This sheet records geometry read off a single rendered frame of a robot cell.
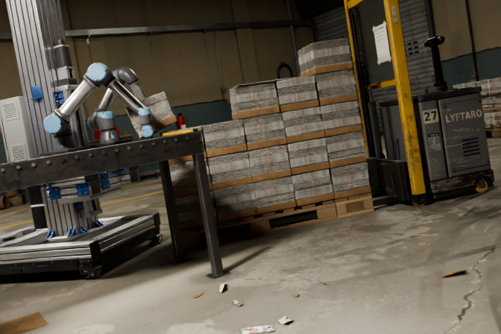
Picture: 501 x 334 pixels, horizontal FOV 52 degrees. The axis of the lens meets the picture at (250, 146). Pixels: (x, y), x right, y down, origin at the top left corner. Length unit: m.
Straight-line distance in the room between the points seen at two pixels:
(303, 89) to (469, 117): 1.25
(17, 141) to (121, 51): 6.88
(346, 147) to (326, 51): 0.71
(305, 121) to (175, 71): 7.44
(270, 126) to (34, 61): 1.68
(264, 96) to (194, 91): 7.47
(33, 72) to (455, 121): 3.02
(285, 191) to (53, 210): 1.63
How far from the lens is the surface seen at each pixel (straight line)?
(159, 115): 3.63
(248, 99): 3.66
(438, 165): 4.01
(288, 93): 3.73
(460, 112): 4.10
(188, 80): 11.08
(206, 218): 2.85
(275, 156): 3.69
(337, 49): 3.88
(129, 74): 4.10
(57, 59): 3.84
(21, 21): 3.95
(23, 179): 2.55
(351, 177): 3.88
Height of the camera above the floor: 0.82
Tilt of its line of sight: 3 degrees down
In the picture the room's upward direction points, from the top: 9 degrees counter-clockwise
